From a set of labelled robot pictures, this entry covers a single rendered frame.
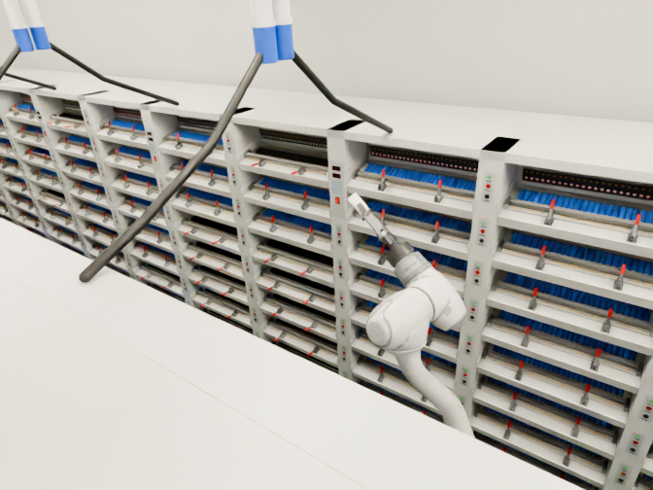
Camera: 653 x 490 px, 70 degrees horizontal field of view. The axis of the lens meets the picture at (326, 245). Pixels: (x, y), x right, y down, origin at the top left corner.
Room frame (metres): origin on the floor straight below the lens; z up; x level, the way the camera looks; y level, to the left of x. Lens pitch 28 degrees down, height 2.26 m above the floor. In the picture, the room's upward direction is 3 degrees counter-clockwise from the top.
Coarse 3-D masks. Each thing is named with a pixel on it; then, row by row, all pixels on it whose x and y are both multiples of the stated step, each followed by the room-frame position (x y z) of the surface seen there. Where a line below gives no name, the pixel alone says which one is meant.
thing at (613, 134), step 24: (360, 120) 2.23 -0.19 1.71; (384, 120) 2.21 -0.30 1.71; (408, 120) 2.18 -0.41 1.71; (432, 120) 2.16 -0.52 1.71; (456, 120) 2.13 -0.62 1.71; (480, 120) 2.11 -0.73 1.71; (504, 120) 2.08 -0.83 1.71; (528, 120) 2.06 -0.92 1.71; (552, 120) 2.04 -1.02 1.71; (576, 120) 2.02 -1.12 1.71; (600, 120) 2.00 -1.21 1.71; (576, 144) 1.68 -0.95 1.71; (600, 144) 1.67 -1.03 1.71; (624, 144) 1.65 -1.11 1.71; (648, 144) 1.64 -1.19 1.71; (528, 168) 1.76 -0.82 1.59
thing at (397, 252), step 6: (384, 240) 1.10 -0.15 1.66; (390, 246) 1.08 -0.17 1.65; (396, 246) 1.08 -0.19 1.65; (402, 246) 1.08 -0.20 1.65; (408, 246) 1.08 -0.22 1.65; (390, 252) 1.08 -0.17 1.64; (396, 252) 1.07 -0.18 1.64; (402, 252) 1.06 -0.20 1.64; (408, 252) 1.07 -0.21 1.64; (390, 258) 1.07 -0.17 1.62; (396, 258) 1.06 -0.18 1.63; (402, 258) 1.06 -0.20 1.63
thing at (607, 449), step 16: (480, 384) 1.66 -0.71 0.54; (480, 400) 1.61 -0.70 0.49; (496, 400) 1.59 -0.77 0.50; (512, 400) 1.57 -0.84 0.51; (512, 416) 1.52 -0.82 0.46; (528, 416) 1.49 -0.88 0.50; (544, 416) 1.47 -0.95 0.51; (560, 432) 1.40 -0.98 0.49; (592, 448) 1.32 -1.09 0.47; (608, 448) 1.30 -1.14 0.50
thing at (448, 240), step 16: (352, 208) 2.08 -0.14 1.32; (384, 208) 2.06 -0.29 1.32; (400, 208) 2.03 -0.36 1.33; (416, 208) 2.00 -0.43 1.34; (352, 224) 2.03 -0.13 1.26; (368, 224) 2.00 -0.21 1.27; (384, 224) 1.96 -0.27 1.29; (400, 224) 1.95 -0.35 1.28; (416, 224) 1.90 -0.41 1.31; (432, 224) 1.88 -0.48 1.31; (448, 224) 1.86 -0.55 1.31; (464, 224) 1.84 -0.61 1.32; (400, 240) 1.88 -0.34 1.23; (416, 240) 1.83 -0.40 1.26; (432, 240) 1.80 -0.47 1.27; (448, 240) 1.78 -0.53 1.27; (464, 240) 1.75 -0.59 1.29; (464, 256) 1.70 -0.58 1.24
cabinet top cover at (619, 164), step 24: (384, 144) 1.93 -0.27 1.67; (408, 144) 1.86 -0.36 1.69; (432, 144) 1.80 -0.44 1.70; (456, 144) 1.77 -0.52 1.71; (480, 144) 1.75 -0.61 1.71; (504, 144) 1.73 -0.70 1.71; (528, 144) 1.72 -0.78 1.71; (552, 144) 1.70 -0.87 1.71; (552, 168) 1.53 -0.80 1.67; (576, 168) 1.49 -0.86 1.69; (600, 168) 1.45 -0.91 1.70; (624, 168) 1.41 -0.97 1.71; (648, 168) 1.40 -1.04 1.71
